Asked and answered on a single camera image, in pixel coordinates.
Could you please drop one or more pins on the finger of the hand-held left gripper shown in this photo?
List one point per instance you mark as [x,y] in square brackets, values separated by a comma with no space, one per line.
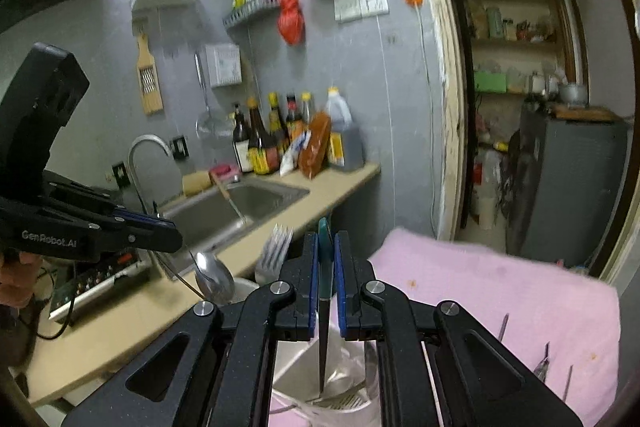
[145,239]
[135,218]

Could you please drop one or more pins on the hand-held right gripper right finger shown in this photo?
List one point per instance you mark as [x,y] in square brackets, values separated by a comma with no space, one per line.
[341,267]

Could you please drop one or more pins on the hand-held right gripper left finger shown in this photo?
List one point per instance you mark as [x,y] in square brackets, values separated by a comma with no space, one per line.
[312,267]

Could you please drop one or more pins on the steel fork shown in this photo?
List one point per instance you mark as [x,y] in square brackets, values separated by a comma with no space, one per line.
[272,257]

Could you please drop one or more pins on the large steel spoon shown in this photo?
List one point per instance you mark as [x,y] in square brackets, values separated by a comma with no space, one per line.
[215,277]

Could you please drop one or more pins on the white plastic utensil caddy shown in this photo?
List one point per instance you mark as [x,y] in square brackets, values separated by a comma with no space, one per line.
[295,372]

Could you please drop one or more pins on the person's left hand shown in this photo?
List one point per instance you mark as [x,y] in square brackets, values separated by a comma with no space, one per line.
[17,279]

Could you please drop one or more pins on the induction cooker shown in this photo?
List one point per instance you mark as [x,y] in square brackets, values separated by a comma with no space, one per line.
[100,279]

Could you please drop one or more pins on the yellow sponge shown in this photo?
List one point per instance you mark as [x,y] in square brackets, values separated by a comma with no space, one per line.
[197,184]

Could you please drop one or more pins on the chrome faucet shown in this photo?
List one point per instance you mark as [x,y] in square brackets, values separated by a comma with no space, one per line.
[145,142]

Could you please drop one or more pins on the beige kitchen counter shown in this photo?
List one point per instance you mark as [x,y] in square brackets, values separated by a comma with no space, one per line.
[330,187]

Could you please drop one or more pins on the steel sink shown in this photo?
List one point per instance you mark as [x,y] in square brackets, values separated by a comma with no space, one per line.
[260,202]

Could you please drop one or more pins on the pink soap dish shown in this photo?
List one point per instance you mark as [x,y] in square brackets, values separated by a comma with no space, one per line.
[225,172]

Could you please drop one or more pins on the white seasoning packet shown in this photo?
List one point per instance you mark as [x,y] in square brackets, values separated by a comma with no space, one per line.
[290,157]

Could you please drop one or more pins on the wooden grater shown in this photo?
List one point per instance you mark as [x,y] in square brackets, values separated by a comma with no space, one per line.
[150,82]

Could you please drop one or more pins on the orange sauce bag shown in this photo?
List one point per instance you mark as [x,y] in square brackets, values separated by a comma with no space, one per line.
[315,147]

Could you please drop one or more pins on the steel strainer ladle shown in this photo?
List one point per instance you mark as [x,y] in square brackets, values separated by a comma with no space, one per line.
[212,124]

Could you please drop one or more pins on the yellow label sauce bottle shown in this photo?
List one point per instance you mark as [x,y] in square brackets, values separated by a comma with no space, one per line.
[262,152]

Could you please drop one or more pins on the dark pump sauce bottle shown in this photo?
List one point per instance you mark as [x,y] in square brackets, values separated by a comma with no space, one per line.
[242,147]

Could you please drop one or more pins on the large dark oil jug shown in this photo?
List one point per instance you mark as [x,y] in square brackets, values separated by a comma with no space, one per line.
[347,132]

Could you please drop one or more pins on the pink floral cloth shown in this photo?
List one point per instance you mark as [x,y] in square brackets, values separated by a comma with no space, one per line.
[475,297]

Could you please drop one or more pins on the red label sauce bottle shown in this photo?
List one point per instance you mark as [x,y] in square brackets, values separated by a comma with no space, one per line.
[294,122]

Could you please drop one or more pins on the yellow cap sauce bottle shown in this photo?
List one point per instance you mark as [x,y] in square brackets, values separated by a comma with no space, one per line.
[276,122]

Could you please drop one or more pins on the slim clear bottle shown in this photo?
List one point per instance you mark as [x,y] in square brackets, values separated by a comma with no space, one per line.
[307,109]

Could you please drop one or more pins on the clear plastic bag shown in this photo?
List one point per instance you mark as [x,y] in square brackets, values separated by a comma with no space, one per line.
[485,177]

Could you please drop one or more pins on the steel peeler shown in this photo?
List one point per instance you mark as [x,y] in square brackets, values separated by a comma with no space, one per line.
[541,364]

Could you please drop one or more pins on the green box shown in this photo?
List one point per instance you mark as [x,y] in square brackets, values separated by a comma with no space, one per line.
[491,81]

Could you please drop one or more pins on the grey cabinet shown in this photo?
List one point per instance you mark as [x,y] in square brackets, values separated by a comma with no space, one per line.
[570,187]

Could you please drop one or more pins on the red plastic bag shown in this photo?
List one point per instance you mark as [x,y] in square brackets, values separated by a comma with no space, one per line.
[291,22]

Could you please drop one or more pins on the pantry shelves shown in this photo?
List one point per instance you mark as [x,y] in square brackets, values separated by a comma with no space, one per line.
[510,42]

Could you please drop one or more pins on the metal pot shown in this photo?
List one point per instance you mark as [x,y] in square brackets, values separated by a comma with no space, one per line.
[572,93]

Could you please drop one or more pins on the black wall socket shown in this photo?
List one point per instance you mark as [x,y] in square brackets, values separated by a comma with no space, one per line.
[118,173]
[178,147]

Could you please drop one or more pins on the white wall box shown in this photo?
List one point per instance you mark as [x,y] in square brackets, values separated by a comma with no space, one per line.
[223,66]

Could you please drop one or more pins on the wooden door frame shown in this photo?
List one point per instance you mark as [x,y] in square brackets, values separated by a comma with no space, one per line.
[450,107]

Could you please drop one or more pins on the grey wall rack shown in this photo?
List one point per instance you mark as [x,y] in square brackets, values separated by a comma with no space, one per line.
[250,12]

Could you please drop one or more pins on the white wall switch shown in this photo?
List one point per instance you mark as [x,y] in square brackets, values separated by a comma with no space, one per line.
[348,7]

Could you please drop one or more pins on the white wall socket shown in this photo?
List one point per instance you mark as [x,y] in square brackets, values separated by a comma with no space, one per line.
[375,0]

